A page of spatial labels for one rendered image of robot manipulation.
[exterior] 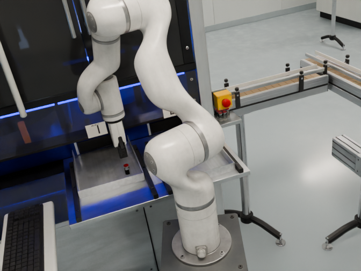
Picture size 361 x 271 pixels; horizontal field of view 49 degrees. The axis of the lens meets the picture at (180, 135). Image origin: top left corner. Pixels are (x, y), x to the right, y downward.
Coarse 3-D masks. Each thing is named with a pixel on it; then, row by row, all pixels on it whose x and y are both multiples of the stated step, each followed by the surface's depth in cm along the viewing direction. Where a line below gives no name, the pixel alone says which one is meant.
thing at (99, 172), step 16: (128, 144) 184; (80, 160) 178; (96, 160) 176; (112, 160) 174; (128, 160) 172; (80, 176) 166; (96, 176) 165; (112, 176) 163; (128, 176) 155; (144, 176) 157; (80, 192) 152; (96, 192) 154
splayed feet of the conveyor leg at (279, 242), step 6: (228, 210) 251; (234, 210) 248; (240, 216) 243; (246, 216) 240; (252, 216) 241; (246, 222) 241; (252, 222) 240; (258, 222) 237; (264, 222) 237; (264, 228) 236; (270, 228) 235; (276, 234) 233; (276, 240) 237; (282, 240) 237
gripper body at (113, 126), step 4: (120, 120) 148; (108, 124) 150; (112, 124) 146; (116, 124) 146; (120, 124) 147; (112, 128) 147; (116, 128) 147; (120, 128) 147; (112, 132) 147; (116, 132) 147; (120, 132) 148; (124, 132) 149; (112, 136) 148; (116, 136) 148; (120, 136) 148; (124, 136) 149; (112, 140) 151; (116, 140) 149; (124, 140) 150; (116, 144) 149
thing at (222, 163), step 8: (224, 152) 162; (208, 160) 164; (216, 160) 163; (224, 160) 162; (232, 160) 155; (192, 168) 160; (200, 168) 159; (208, 168) 158; (216, 168) 152; (224, 168) 154; (232, 168) 155
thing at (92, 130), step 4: (92, 124) 169; (96, 124) 170; (100, 124) 170; (104, 124) 171; (88, 128) 169; (92, 128) 170; (96, 128) 170; (100, 128) 171; (104, 128) 172; (88, 132) 170; (92, 132) 171; (96, 132) 171; (100, 132) 172; (104, 132) 172; (88, 136) 171; (92, 136) 172; (96, 136) 172
